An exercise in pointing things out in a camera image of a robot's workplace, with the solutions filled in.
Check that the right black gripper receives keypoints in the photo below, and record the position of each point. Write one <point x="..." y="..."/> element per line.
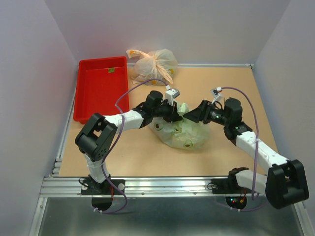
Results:
<point x="201" y="113"/>

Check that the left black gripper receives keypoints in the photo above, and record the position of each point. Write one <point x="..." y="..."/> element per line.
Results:
<point x="173" y="114"/>

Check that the green avocado print plastic bag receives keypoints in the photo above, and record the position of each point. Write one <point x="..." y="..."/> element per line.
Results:
<point x="184" y="134"/>

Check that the red plastic tray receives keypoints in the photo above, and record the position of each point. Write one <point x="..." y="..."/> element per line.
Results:
<point x="100" y="83"/>

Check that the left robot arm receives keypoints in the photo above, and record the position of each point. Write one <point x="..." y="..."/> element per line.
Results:
<point x="96" y="137"/>

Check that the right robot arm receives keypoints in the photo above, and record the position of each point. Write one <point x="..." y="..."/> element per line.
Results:
<point x="285" y="181"/>

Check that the tied orange plastic bag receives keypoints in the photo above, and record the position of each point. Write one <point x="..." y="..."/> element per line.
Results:
<point x="155" y="68"/>

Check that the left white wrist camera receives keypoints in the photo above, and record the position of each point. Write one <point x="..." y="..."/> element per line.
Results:
<point x="171" y="94"/>

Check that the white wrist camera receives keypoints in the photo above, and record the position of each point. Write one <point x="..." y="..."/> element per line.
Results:
<point x="216" y="93"/>
<point x="171" y="94"/>

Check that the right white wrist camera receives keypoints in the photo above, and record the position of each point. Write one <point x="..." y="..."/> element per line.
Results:
<point x="216" y="93"/>

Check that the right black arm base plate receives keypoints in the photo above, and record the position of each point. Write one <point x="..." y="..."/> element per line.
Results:
<point x="225" y="186"/>

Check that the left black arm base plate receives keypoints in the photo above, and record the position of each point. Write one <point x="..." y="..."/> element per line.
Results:
<point x="91" y="187"/>

